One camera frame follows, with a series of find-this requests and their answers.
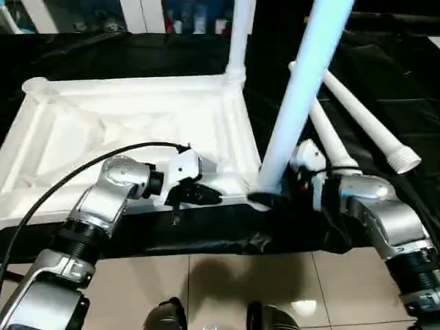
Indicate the white plastic table top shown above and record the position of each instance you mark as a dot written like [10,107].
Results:
[103,103]

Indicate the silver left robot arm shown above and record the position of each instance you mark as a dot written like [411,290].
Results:
[110,178]

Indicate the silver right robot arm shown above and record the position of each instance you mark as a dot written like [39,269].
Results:
[378,206]

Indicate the dark right robot foot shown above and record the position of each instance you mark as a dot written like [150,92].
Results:
[271,318]

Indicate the dark robot foot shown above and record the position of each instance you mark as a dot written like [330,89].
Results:
[271,318]
[166,316]

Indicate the dark left robot foot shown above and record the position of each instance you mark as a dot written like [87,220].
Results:
[166,316]

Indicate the black work mat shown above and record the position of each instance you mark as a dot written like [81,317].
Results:
[103,51]

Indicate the white mug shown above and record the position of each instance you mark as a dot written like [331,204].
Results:
[220,27]
[177,27]

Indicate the white blue patterned container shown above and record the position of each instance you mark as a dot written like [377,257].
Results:
[199,25]

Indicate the white glass door cabinet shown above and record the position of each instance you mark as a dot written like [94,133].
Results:
[130,13]

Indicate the dark metal bar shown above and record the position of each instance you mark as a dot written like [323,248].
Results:
[395,16]

